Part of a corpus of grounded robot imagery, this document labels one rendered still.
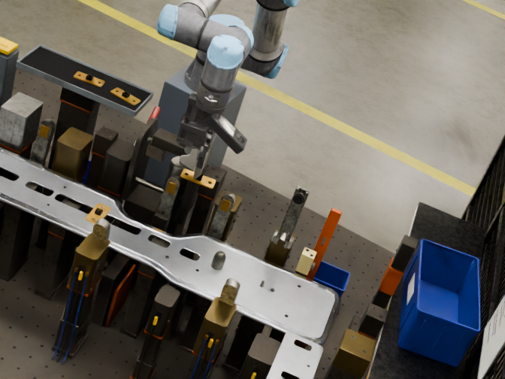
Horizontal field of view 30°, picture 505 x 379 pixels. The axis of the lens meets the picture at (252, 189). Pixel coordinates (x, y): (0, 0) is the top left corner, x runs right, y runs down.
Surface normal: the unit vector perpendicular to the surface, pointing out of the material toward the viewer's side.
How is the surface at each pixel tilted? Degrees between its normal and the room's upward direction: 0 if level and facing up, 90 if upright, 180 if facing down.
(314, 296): 0
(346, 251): 0
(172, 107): 90
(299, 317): 0
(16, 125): 90
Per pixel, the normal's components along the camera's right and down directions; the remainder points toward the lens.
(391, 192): 0.28, -0.78
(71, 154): -0.29, 0.48
